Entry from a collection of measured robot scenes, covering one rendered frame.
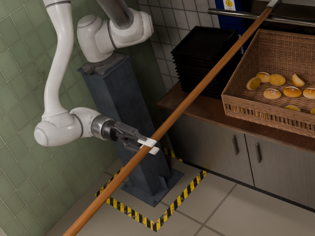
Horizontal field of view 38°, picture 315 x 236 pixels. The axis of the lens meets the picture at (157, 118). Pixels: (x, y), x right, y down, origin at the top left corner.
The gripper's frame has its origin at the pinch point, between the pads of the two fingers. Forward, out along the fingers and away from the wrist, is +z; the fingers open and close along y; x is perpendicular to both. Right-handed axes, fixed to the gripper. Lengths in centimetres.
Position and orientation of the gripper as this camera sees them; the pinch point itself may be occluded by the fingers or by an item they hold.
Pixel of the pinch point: (148, 144)
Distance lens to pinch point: 163.7
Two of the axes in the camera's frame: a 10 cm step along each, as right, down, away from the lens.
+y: 2.6, 7.3, 6.3
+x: -6.0, 6.3, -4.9
